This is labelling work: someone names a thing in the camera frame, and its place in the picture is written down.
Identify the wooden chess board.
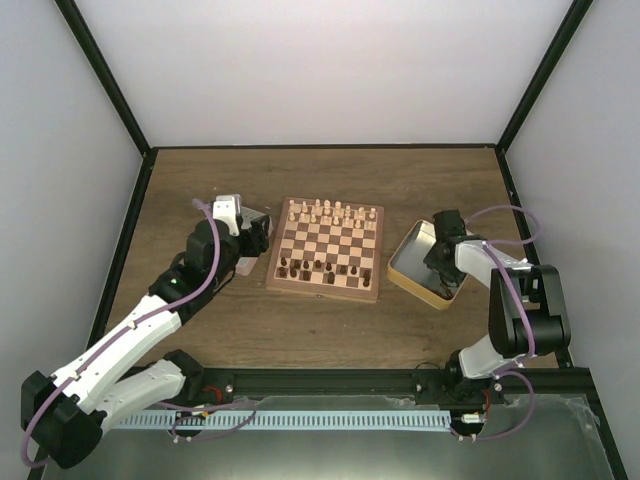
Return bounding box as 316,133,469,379
266,197,384,303

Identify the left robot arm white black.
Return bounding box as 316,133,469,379
20,213,270,469

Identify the light blue slotted cable duct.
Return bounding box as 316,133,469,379
116,410,451,432

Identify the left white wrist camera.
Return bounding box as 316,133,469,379
212,194,243,237

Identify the pink rimmed metal tin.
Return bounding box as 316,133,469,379
236,206,273,276

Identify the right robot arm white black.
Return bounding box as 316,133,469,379
423,210,570,403

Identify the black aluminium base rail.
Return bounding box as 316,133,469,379
64,367,591,406

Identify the purple cable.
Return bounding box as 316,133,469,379
462,204,544,444
19,198,261,469

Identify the black enclosure frame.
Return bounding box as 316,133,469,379
27,0,631,480

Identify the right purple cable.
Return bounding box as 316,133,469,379
462,204,544,444

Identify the yellow rimmed metal tin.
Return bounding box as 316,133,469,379
387,220,460,311

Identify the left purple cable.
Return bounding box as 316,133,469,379
19,198,261,469

